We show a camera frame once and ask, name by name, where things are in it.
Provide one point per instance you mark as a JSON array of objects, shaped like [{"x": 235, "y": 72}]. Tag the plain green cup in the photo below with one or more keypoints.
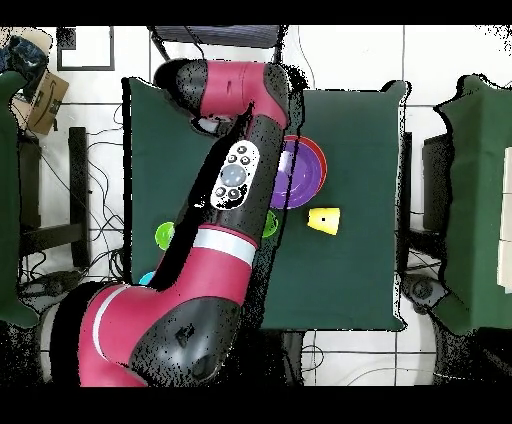
[{"x": 271, "y": 226}]

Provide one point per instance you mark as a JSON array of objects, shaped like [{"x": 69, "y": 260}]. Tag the ribbed green cup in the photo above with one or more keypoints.
[{"x": 162, "y": 236}]

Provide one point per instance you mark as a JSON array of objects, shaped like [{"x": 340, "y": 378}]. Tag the black bag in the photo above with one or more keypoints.
[{"x": 28, "y": 56}]

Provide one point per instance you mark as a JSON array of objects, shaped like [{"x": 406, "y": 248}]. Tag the green cloth side table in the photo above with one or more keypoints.
[
  {"x": 480, "y": 180},
  {"x": 8, "y": 200}
]

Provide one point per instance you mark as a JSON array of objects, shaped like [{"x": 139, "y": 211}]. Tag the brown cardboard box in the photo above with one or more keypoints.
[{"x": 48, "y": 104}]

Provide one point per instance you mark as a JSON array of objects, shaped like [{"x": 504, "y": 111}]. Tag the black stand frame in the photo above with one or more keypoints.
[
  {"x": 78, "y": 180},
  {"x": 436, "y": 180}
]

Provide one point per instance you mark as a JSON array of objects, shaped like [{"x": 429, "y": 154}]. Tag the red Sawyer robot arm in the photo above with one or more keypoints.
[{"x": 208, "y": 280}]

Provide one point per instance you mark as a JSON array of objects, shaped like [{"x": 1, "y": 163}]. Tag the black square frame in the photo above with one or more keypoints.
[{"x": 86, "y": 68}]

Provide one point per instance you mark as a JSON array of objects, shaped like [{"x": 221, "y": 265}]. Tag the ribbed yellow cup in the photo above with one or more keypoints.
[{"x": 326, "y": 220}]

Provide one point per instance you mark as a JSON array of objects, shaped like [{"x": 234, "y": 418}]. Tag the dark folding chair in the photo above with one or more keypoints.
[{"x": 220, "y": 36}]

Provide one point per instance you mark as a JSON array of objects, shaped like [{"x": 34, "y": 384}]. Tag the purple bowl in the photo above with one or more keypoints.
[{"x": 304, "y": 176}]

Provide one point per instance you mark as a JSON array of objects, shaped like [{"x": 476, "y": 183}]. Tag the dark green table cloth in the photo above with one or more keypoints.
[{"x": 352, "y": 272}]

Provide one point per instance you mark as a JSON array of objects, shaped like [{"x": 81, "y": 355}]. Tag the wide orange bowl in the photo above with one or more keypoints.
[{"x": 323, "y": 164}]

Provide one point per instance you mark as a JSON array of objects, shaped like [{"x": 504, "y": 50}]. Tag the light blue small bowl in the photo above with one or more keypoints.
[{"x": 147, "y": 278}]

